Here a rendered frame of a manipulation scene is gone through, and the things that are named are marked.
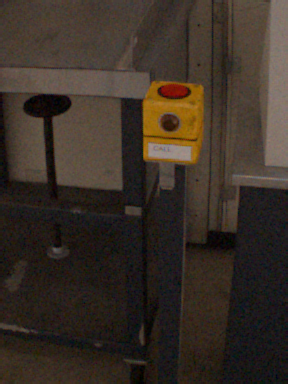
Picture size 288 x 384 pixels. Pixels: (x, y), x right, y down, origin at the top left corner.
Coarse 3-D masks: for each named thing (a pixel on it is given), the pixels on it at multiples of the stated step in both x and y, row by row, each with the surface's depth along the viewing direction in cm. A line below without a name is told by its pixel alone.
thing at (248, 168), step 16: (240, 96) 148; (256, 96) 148; (240, 112) 141; (256, 112) 142; (240, 128) 136; (256, 128) 136; (240, 144) 131; (256, 144) 131; (240, 160) 126; (256, 160) 126; (240, 176) 122; (256, 176) 122; (272, 176) 122
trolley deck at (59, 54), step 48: (0, 0) 175; (48, 0) 173; (96, 0) 171; (144, 0) 170; (192, 0) 183; (0, 48) 146; (48, 48) 145; (96, 48) 144; (96, 96) 138; (144, 96) 136
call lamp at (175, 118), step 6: (162, 114) 111; (168, 114) 111; (174, 114) 111; (162, 120) 111; (168, 120) 110; (174, 120) 110; (180, 120) 111; (162, 126) 111; (168, 126) 111; (174, 126) 111; (180, 126) 112; (168, 132) 112; (174, 132) 112
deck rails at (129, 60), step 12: (156, 0) 151; (168, 0) 166; (156, 12) 152; (144, 24) 140; (156, 24) 153; (132, 36) 131; (144, 36) 142; (132, 48) 132; (144, 48) 142; (120, 60) 137; (132, 60) 133
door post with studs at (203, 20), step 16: (208, 0) 193; (208, 16) 196; (208, 32) 198; (208, 48) 201; (208, 64) 203; (208, 80) 206; (208, 96) 208; (208, 112) 211; (208, 128) 214; (208, 144) 216; (208, 160) 219; (208, 176) 222; (192, 240) 234
